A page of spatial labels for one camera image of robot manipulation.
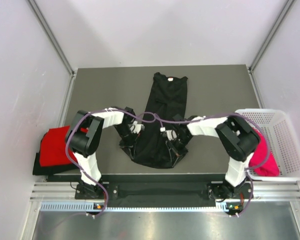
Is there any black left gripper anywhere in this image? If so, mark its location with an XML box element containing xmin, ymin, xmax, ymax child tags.
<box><xmin>113</xmin><ymin>123</ymin><xmax>140</xmax><ymax>159</ymax></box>

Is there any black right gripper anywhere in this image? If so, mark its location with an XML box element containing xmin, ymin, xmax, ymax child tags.
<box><xmin>166</xmin><ymin>133</ymin><xmax>193</xmax><ymax>166</ymax></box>

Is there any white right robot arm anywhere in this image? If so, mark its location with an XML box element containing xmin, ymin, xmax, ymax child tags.
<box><xmin>160</xmin><ymin>113</ymin><xmax>261</xmax><ymax>198</ymax></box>

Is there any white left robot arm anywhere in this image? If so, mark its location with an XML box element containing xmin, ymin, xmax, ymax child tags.
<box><xmin>65</xmin><ymin>107</ymin><xmax>145</xmax><ymax>199</ymax></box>

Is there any red folded t shirt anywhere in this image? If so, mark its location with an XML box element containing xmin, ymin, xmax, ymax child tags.
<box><xmin>39</xmin><ymin>126</ymin><xmax>76</xmax><ymax>167</ymax></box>

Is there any white perforated plastic basket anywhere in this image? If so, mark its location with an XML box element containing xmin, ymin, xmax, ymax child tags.
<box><xmin>235</xmin><ymin>108</ymin><xmax>300</xmax><ymax>182</ymax></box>

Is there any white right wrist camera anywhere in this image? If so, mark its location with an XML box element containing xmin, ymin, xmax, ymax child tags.
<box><xmin>160</xmin><ymin>127</ymin><xmax>177</xmax><ymax>141</ymax></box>

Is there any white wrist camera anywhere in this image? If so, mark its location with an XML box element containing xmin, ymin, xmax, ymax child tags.
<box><xmin>130</xmin><ymin>121</ymin><xmax>145</xmax><ymax>134</ymax></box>
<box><xmin>160</xmin><ymin>127</ymin><xmax>177</xmax><ymax>141</ymax></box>

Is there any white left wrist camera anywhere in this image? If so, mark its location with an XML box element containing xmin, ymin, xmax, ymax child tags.
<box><xmin>130</xmin><ymin>121</ymin><xmax>145</xmax><ymax>134</ymax></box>

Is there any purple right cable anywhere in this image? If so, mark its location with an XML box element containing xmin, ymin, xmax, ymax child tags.
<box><xmin>152</xmin><ymin>112</ymin><xmax>271</xmax><ymax>218</ymax></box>

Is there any purple cable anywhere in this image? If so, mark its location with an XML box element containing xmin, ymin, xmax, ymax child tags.
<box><xmin>64</xmin><ymin>106</ymin><xmax>163</xmax><ymax>218</ymax></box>
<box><xmin>152</xmin><ymin>112</ymin><xmax>271</xmax><ymax>218</ymax></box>

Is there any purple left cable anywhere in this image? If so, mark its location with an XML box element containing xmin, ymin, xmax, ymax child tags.
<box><xmin>64</xmin><ymin>106</ymin><xmax>163</xmax><ymax>218</ymax></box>

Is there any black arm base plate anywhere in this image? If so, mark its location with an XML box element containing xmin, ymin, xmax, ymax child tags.
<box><xmin>74</xmin><ymin>182</ymin><xmax>252</xmax><ymax>201</ymax></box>

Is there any grey slotted cable duct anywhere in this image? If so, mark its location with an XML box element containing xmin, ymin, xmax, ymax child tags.
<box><xmin>39</xmin><ymin>201</ymin><xmax>245</xmax><ymax>213</ymax></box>

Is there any aluminium frame post left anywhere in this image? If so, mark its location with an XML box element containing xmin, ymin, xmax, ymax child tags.
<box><xmin>24</xmin><ymin>0</ymin><xmax>76</xmax><ymax>76</ymax></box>

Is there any aluminium frame post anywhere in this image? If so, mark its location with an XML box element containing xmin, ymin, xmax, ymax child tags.
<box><xmin>248</xmin><ymin>0</ymin><xmax>297</xmax><ymax>73</ymax></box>
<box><xmin>24</xmin><ymin>0</ymin><xmax>76</xmax><ymax>76</ymax></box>

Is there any aluminium frame post right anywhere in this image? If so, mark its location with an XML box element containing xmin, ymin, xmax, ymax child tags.
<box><xmin>248</xmin><ymin>0</ymin><xmax>297</xmax><ymax>73</ymax></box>

